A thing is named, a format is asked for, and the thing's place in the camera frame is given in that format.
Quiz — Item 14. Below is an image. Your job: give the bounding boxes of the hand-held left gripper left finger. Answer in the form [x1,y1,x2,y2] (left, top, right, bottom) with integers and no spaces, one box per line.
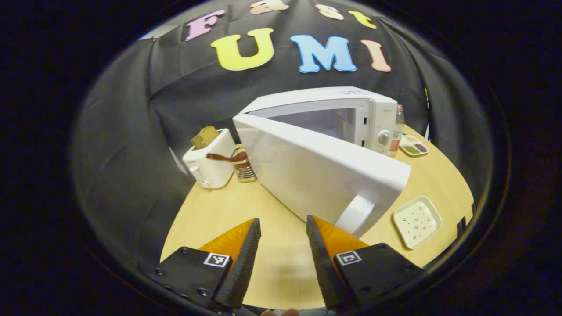
[147,218,262,310]

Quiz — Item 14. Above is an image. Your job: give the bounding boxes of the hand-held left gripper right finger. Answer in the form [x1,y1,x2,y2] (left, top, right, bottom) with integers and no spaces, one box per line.
[306,215,425,310]

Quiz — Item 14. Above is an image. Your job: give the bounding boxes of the white microwave oven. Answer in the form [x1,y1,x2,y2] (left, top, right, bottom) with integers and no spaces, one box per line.
[233,86,412,239]

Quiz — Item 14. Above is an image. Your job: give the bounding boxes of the white square plate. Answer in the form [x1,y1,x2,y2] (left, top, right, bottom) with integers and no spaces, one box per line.
[393,196,443,250]

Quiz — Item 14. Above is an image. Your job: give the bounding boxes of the white toaster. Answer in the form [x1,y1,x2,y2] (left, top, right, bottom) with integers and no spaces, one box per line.
[182,128,238,190]

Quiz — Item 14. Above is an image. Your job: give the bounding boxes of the brown wooden tongs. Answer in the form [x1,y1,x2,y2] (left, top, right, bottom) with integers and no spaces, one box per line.
[206,151,249,164]

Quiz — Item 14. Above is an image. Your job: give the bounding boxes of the brown bread slice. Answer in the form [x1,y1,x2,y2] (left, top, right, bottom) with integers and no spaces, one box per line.
[190,126,219,150]

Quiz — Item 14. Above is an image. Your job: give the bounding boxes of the white divided dish of beans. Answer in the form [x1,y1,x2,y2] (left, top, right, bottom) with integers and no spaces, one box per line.
[399,134,430,157]

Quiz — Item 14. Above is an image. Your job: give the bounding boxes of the clear plastic bottle red label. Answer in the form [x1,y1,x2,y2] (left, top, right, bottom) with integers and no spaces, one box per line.
[389,104,406,158]

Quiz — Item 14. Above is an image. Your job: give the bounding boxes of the black backdrop cloth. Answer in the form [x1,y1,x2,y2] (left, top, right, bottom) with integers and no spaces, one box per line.
[70,0,495,273]

